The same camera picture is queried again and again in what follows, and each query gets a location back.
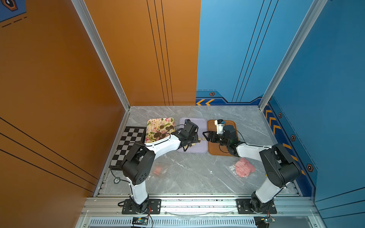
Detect brown plastic tray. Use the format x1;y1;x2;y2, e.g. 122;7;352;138
208;120;241;157

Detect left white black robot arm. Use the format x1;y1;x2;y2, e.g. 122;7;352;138
121;119;199;213

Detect black white checkerboard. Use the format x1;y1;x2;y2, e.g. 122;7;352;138
109;126;146;171

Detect ziploc bag pink cookies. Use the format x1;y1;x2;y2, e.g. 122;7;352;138
226;158;256;185

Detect left green circuit board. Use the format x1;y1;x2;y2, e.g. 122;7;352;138
131;217;149;227

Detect poured mixed cookies pile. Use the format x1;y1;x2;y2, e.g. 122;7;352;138
189;137;206;146

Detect aluminium front rail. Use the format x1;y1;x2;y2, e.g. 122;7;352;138
80;195;319;218

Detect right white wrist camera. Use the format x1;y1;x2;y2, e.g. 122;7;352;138
214;119;225;135

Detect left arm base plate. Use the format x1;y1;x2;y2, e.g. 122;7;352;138
118;198;161;215

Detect ziploc bag ring cookies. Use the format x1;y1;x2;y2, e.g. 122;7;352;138
148;162;171;180

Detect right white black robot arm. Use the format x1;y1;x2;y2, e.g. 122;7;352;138
203;125;302;214

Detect right green circuit board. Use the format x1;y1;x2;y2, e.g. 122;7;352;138
254;217;276;228

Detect lavender plastic tray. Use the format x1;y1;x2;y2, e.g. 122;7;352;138
175;117;208;154

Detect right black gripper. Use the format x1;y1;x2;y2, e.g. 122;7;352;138
202;131;230;147

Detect green circuit board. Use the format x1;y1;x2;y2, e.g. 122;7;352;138
254;217;276;228
131;217;149;227

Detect floral pattern tray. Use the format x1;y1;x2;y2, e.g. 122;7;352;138
144;117;176;143

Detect poured ring cookies pile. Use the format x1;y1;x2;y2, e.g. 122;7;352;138
146;122;175;143

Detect round floor grommet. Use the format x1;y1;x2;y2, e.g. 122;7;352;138
114;178;121;184

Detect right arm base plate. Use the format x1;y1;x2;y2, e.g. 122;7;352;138
236;199;277;214

